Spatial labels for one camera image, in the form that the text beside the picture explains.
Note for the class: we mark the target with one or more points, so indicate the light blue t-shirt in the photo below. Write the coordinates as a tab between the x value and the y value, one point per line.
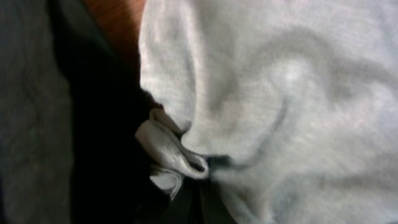
289	107

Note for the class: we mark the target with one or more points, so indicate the black shorts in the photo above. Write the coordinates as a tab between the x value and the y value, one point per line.
69	111

